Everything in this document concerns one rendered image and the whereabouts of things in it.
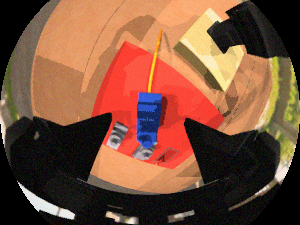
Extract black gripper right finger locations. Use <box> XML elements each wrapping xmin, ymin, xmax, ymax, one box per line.
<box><xmin>183</xmin><ymin>119</ymin><xmax>258</xmax><ymax>185</ymax></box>

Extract red flat deck panel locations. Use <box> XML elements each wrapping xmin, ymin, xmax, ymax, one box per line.
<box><xmin>90</xmin><ymin>40</ymin><xmax>224</xmax><ymax>169</ymax></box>

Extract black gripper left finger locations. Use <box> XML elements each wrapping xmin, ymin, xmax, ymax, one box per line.
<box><xmin>32</xmin><ymin>112</ymin><xmax>112</xmax><ymax>182</ymax></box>

